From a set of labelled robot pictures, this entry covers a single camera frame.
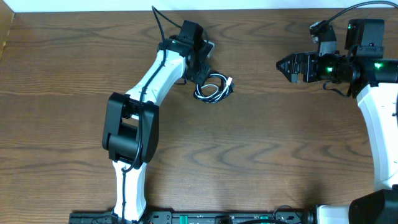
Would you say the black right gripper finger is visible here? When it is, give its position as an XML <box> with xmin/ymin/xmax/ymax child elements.
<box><xmin>276</xmin><ymin>52</ymin><xmax>299</xmax><ymax>66</ymax></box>
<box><xmin>276</xmin><ymin>63</ymin><xmax>299</xmax><ymax>83</ymax></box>

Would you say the white USB cable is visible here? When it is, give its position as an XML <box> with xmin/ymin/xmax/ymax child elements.
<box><xmin>195</xmin><ymin>77</ymin><xmax>234</xmax><ymax>102</ymax></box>

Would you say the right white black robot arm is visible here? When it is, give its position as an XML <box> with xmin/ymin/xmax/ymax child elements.
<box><xmin>276</xmin><ymin>52</ymin><xmax>397</xmax><ymax>223</ymax></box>

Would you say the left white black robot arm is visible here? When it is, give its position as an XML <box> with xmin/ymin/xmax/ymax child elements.
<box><xmin>102</xmin><ymin>37</ymin><xmax>215</xmax><ymax>223</ymax></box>

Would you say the cardboard panel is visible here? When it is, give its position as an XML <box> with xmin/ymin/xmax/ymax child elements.
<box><xmin>0</xmin><ymin>0</ymin><xmax>15</xmax><ymax>57</ymax></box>

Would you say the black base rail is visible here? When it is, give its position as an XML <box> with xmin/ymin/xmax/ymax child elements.
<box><xmin>68</xmin><ymin>210</ymin><xmax>317</xmax><ymax>224</ymax></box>

